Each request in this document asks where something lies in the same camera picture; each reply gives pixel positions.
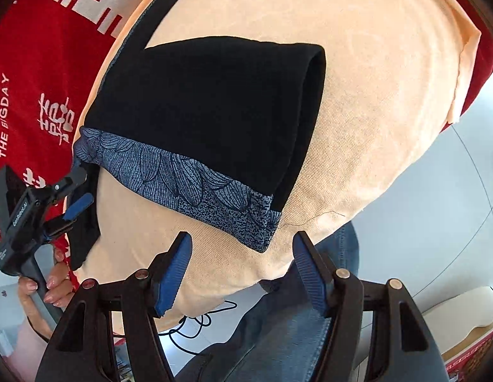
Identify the black pants blue trim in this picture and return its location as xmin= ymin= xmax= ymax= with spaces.
xmin=73 ymin=36 xmax=327 ymax=253

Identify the person's left hand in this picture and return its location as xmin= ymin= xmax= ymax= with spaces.
xmin=18 ymin=247 xmax=74 ymax=339

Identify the person's leg in jeans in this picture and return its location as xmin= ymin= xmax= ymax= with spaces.
xmin=176 ymin=222 xmax=361 ymax=382

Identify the red wedding sofa cover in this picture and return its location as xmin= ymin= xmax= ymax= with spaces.
xmin=0 ymin=0 xmax=493 ymax=287

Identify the cream seat cushion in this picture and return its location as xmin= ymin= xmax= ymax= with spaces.
xmin=68 ymin=0 xmax=481 ymax=330

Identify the black cable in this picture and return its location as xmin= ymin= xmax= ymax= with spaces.
xmin=158 ymin=299 xmax=239 ymax=357

